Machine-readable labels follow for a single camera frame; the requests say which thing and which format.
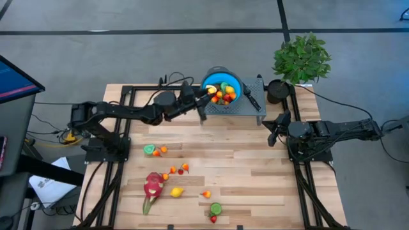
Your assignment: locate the blue collapsible colander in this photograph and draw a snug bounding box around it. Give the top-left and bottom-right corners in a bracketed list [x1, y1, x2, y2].
[200, 66, 243, 105]

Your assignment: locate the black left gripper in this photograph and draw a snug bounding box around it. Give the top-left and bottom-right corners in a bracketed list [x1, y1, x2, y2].
[178, 83, 215, 121]

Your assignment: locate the pink dragon fruit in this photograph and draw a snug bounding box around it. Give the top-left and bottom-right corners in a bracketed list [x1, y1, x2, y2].
[142, 171, 166, 216]

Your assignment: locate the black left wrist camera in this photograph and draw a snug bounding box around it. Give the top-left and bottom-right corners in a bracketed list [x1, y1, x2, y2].
[180, 81, 195, 98]

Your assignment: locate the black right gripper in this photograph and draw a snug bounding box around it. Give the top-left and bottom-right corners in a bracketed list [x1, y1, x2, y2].
[261, 110, 292, 147]

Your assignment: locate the grey equipment base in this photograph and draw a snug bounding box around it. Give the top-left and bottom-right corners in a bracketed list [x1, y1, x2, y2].
[381, 115, 409, 134]

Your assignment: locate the black kitchen knife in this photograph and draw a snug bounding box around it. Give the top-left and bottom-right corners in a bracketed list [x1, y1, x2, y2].
[242, 82, 262, 112]

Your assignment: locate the white paper sheet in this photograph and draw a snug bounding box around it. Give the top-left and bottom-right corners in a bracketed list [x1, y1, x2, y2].
[28, 156, 79, 209]

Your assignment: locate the grey desk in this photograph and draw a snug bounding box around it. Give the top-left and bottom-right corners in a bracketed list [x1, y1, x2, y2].
[0, 94, 36, 177]

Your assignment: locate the monitor with blue screen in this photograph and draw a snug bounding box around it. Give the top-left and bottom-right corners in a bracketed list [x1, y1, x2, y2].
[0, 55, 46, 105]

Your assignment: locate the smartphone with pink edge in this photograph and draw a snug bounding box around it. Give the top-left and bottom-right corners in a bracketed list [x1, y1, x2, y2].
[0, 135, 8, 171]

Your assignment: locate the black power cable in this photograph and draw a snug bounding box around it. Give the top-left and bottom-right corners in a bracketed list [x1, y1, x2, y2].
[295, 83, 374, 123]

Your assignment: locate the grey perforated metal shelf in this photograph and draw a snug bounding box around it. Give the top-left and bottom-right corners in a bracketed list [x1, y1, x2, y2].
[199, 77, 267, 127]

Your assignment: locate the green plant in black pot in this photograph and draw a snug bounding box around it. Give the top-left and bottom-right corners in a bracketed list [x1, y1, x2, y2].
[266, 31, 332, 105]

